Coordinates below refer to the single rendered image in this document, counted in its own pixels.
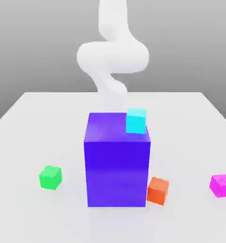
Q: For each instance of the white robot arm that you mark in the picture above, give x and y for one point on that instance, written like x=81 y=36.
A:
x=113 y=57

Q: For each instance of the small cyan cube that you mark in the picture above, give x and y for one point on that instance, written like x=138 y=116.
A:
x=135 y=122

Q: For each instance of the small orange cube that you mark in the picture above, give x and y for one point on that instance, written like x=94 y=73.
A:
x=157 y=191

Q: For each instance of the small green cube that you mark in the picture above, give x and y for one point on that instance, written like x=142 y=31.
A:
x=50 y=178

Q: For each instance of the small magenta cube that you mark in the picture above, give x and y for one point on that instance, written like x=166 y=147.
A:
x=221 y=186

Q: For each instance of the large purple box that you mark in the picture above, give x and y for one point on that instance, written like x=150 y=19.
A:
x=116 y=170

